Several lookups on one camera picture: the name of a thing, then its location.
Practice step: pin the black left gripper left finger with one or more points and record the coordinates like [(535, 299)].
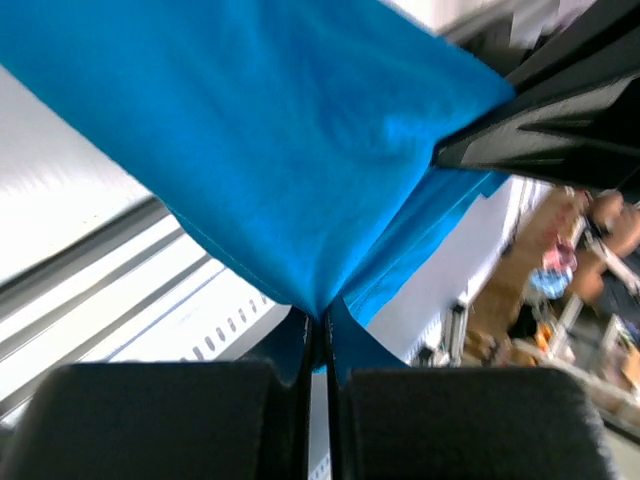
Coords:
[(241, 419)]

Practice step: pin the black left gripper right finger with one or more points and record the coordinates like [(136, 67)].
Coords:
[(388, 420)]

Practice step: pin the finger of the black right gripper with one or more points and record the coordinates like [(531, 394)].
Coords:
[(585, 137), (603, 23)]

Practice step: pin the blue t shirt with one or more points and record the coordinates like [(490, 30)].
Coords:
[(292, 140)]

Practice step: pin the white slotted cable duct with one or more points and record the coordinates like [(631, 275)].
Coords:
[(228, 338)]

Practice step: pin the aluminium front rail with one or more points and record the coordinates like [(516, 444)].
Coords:
[(60, 311)]

